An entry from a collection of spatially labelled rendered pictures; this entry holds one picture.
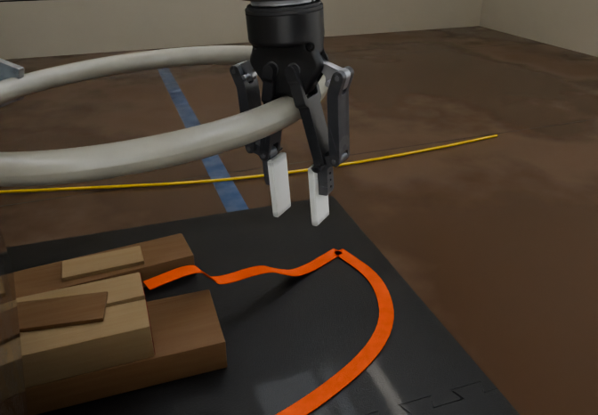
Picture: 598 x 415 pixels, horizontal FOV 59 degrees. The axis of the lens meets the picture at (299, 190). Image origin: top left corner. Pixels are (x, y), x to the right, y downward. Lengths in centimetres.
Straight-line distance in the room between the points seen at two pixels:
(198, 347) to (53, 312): 37
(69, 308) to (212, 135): 107
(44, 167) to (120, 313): 99
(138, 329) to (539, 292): 128
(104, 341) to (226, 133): 99
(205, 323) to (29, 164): 109
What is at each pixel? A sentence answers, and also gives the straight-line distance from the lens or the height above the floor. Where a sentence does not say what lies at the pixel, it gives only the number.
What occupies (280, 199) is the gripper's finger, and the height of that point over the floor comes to 81.
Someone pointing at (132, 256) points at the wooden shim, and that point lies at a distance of 184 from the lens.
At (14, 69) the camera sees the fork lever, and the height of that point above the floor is 91.
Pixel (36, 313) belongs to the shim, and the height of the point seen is 22.
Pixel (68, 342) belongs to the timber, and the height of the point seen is 21.
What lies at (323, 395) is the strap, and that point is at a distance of 144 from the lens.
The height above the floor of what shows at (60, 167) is 91.
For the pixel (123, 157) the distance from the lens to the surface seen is 47.
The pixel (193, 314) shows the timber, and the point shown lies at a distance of 156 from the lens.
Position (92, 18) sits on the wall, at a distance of 543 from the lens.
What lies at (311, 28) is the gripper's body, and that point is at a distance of 51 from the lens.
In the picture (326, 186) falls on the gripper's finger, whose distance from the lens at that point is 56.
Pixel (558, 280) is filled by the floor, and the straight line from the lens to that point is 204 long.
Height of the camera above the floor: 109
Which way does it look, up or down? 27 degrees down
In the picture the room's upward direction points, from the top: straight up
